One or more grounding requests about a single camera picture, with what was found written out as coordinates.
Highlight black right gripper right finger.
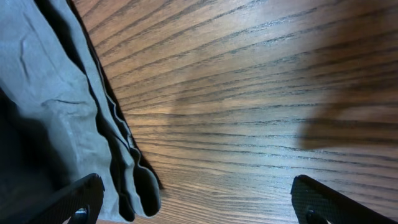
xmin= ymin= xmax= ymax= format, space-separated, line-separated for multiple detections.
xmin=290 ymin=175 xmax=397 ymax=224

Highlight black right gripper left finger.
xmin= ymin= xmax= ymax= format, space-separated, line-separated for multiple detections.
xmin=1 ymin=173 xmax=105 ymax=224

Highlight grey shorts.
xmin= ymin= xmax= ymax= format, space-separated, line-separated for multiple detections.
xmin=1 ymin=0 xmax=161 ymax=223

